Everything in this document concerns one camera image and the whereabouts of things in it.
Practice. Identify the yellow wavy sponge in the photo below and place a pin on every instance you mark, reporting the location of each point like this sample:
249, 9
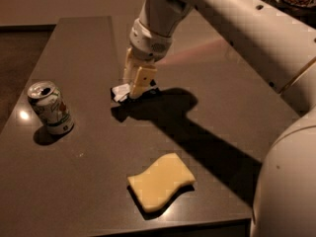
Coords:
155, 186

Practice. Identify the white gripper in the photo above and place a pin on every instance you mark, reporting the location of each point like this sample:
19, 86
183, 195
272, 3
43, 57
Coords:
148, 46

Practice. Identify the blue white rxbar wrapper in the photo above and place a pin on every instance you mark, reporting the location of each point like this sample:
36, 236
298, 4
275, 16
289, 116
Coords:
120, 93

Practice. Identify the green white 7up can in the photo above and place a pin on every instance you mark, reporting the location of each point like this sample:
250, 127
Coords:
47, 102

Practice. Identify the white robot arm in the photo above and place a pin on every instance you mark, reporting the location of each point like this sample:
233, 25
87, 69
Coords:
281, 50

